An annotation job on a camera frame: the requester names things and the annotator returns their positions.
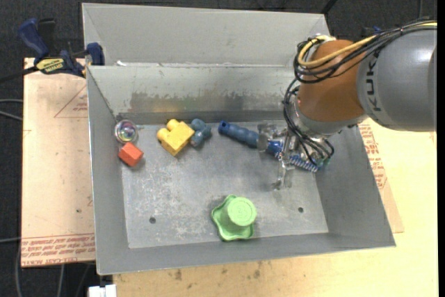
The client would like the clear glass ball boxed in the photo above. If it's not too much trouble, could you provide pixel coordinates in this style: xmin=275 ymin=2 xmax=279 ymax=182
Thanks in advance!
xmin=114 ymin=119 xmax=139 ymax=144

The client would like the blue handled tool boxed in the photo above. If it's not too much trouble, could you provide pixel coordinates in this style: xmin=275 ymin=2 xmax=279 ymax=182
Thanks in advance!
xmin=218 ymin=120 xmax=279 ymax=152

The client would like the blue-grey toy figure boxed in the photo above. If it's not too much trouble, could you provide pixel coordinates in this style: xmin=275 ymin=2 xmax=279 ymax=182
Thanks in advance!
xmin=188 ymin=118 xmax=213 ymax=148

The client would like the green star-shaped cup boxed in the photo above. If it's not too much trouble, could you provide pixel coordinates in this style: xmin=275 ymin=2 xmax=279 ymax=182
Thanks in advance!
xmin=210 ymin=194 xmax=259 ymax=242

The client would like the brown cardboard board red print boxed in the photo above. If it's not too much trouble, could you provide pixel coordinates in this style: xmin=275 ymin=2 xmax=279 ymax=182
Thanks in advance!
xmin=20 ymin=57 xmax=405 ymax=268

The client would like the blue coiled spring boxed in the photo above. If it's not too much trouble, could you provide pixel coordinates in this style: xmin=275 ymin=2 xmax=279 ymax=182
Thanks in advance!
xmin=266 ymin=139 xmax=319 ymax=172

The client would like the grey metal bin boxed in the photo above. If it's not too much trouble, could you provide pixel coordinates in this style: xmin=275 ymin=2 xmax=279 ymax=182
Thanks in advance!
xmin=81 ymin=2 xmax=396 ymax=276

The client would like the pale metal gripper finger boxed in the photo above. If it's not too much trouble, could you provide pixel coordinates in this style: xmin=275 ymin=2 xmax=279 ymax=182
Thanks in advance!
xmin=272 ymin=154 xmax=285 ymax=191
xmin=282 ymin=163 xmax=295 ymax=189

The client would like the yellow toy brick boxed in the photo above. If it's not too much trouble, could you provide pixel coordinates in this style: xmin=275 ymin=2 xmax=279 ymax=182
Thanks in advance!
xmin=156 ymin=118 xmax=196 ymax=156

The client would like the red-orange cube block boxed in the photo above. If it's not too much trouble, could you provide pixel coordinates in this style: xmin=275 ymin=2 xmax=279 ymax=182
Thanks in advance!
xmin=118 ymin=142 xmax=145 ymax=168

